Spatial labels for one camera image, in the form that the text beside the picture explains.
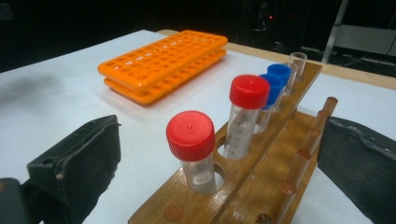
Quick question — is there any red-capped clear tube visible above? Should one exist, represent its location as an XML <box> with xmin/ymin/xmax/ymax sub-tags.
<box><xmin>223</xmin><ymin>74</ymin><xmax>271</xmax><ymax>161</ymax></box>
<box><xmin>165</xmin><ymin>110</ymin><xmax>217</xmax><ymax>195</ymax></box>

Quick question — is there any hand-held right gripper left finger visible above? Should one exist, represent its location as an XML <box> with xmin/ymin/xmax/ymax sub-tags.
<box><xmin>26</xmin><ymin>114</ymin><xmax>122</xmax><ymax>224</ymax></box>

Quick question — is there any blue-capped clear tube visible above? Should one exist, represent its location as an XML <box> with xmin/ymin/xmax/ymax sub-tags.
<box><xmin>266</xmin><ymin>63</ymin><xmax>292</xmax><ymax>113</ymax></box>
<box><xmin>253</xmin><ymin>73</ymin><xmax>285</xmax><ymax>134</ymax></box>

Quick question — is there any uncapped clear tube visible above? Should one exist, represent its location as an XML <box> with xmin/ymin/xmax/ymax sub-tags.
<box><xmin>281</xmin><ymin>63</ymin><xmax>299</xmax><ymax>97</ymax></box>
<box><xmin>289</xmin><ymin>51</ymin><xmax>308</xmax><ymax>82</ymax></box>

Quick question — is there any dark equipment with red light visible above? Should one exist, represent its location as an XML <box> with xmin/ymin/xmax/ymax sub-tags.
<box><xmin>242</xmin><ymin>0</ymin><xmax>300</xmax><ymax>48</ymax></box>

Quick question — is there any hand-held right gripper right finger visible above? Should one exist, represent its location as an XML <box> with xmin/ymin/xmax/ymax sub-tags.
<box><xmin>317</xmin><ymin>116</ymin><xmax>396</xmax><ymax>224</ymax></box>

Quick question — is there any wooden tube rack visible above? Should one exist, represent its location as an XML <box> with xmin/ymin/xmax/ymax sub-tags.
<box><xmin>127</xmin><ymin>60</ymin><xmax>339</xmax><ymax>224</ymax></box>

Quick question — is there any grey metal stand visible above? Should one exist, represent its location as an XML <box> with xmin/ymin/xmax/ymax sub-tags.
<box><xmin>320</xmin><ymin>0</ymin><xmax>396</xmax><ymax>63</ymax></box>

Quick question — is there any white table sheet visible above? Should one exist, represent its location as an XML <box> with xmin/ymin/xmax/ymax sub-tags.
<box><xmin>0</xmin><ymin>29</ymin><xmax>396</xmax><ymax>224</ymax></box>

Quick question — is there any orange plastic tube rack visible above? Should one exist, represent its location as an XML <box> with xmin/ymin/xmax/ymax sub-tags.
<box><xmin>97</xmin><ymin>29</ymin><xmax>229</xmax><ymax>105</ymax></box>

